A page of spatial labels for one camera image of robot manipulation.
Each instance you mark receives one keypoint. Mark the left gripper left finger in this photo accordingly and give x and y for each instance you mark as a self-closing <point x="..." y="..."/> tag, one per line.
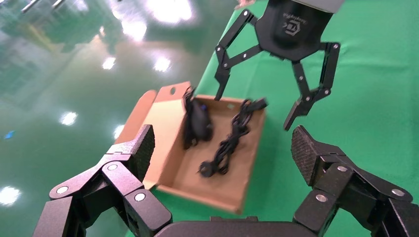
<point x="111" y="183"/>

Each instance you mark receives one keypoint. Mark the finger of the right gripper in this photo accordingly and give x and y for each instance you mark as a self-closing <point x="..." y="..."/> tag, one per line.
<point x="331" y="65"/>
<point x="222" y="75"/>

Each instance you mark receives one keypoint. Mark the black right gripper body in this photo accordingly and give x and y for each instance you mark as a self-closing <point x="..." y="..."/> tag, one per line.
<point x="291" y="32"/>

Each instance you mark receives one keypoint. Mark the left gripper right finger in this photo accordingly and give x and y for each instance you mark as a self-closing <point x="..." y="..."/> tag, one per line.
<point x="343" y="183"/>

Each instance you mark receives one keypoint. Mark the open brown cardboard box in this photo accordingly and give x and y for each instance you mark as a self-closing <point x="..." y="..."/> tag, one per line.
<point x="167" y="130"/>

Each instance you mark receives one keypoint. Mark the green table cloth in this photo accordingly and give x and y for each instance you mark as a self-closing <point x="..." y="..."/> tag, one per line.
<point x="360" y="98"/>

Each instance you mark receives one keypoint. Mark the blue floor scrap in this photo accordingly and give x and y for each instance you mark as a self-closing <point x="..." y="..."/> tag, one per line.
<point x="9" y="134"/>

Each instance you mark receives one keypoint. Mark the grey table foot black cap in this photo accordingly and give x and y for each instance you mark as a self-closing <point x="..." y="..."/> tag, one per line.
<point x="58" y="3"/>

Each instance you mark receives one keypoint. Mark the white table leg with foot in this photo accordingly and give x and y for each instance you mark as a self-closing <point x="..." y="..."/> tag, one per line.
<point x="31" y="6"/>

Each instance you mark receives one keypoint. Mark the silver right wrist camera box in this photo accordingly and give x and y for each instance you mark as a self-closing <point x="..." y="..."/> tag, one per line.
<point x="324" y="5"/>

